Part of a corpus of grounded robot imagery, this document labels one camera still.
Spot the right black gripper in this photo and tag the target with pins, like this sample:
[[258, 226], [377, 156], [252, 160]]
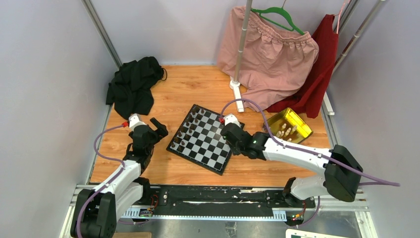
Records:
[[234, 151]]

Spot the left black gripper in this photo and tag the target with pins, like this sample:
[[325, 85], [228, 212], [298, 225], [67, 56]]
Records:
[[161, 131]]

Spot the black white chessboard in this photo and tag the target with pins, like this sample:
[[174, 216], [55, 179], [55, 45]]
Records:
[[202, 143]]

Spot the yellow metal tray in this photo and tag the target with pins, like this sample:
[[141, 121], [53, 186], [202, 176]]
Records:
[[289, 126]]

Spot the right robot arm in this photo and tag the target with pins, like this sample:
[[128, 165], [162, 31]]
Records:
[[337, 173]]

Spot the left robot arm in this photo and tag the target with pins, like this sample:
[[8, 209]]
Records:
[[98, 210]]

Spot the black cloth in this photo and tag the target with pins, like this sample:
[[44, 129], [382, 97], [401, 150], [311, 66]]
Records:
[[130, 89]]

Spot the white clothes rack stand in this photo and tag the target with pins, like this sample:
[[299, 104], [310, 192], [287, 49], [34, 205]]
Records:
[[234, 81]]

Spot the red garment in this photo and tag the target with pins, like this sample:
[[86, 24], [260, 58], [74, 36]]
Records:
[[309, 98]]

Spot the pink shorts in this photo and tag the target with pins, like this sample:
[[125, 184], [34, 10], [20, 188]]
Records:
[[275, 63]]

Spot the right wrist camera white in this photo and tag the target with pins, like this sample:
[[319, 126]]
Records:
[[230, 118]]

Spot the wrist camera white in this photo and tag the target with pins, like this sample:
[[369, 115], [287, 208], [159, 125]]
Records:
[[230, 118], [134, 121]]

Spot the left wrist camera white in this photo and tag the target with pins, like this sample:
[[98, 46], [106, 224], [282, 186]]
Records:
[[134, 121]]

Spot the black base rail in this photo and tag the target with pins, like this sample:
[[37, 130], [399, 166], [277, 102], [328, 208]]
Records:
[[191, 202]]

